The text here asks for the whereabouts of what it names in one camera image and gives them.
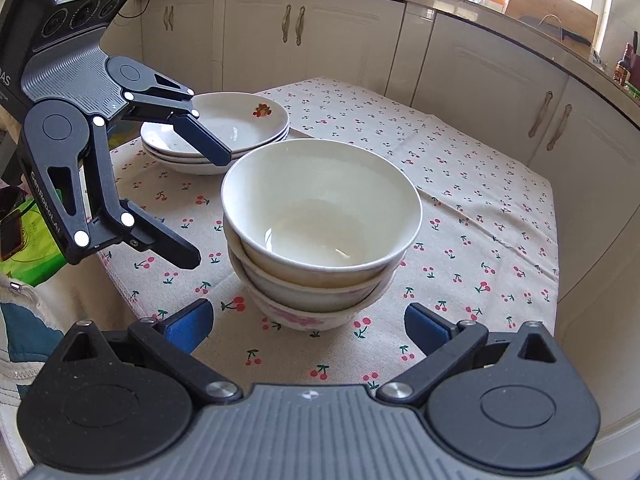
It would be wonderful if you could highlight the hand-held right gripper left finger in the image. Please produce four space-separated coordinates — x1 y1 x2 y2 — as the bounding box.
47 298 246 404

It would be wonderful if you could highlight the wooden cutting board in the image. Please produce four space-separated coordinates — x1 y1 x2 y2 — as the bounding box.
504 0 600 54

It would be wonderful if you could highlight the dark soy sauce bottle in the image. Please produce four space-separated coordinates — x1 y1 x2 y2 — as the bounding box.
613 42 632 84

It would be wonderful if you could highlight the cherry-print tablecloth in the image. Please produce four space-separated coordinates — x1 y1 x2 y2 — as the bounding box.
97 76 561 397

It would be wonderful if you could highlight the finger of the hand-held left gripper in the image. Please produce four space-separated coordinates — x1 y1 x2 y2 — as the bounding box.
22 115 202 272
120 62 234 167

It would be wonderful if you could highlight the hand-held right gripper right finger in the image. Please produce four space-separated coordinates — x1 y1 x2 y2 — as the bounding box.
377 302 572 404

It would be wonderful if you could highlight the dark glossy device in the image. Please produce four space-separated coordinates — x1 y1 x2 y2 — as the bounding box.
0 186 25 262

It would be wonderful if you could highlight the green packet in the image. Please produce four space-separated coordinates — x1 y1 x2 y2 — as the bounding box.
0 200 68 287

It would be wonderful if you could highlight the white pink-flower bowl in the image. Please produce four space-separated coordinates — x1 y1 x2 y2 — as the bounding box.
221 139 424 274
227 237 407 303
244 280 397 332

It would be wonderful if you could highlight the person's light patterned clothing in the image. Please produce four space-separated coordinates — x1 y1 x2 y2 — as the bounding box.
0 272 72 480

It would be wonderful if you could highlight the white fruit-print plate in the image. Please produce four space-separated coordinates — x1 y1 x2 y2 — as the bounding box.
141 92 290 157
142 127 290 165
147 136 289 176

